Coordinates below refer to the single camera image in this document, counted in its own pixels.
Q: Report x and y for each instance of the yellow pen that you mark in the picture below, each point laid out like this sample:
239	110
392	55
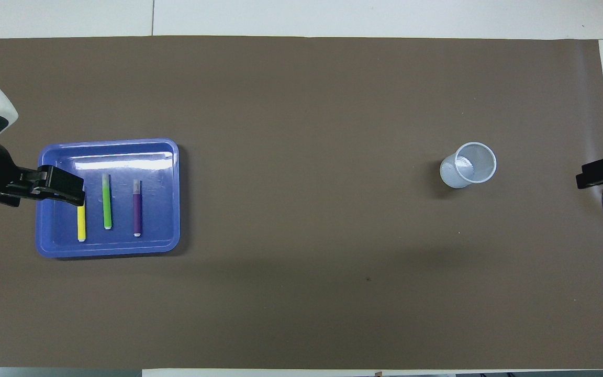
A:
81	225

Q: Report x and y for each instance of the green pen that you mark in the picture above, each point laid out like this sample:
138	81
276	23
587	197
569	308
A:
107	201

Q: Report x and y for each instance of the purple pen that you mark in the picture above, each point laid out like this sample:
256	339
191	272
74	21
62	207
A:
137	209

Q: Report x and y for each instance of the blue plastic tray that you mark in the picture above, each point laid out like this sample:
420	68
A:
160	209

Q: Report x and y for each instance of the translucent plastic cup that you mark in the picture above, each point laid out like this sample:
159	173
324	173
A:
469	167

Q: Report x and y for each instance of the brown table mat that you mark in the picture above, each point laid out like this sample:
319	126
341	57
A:
301	262

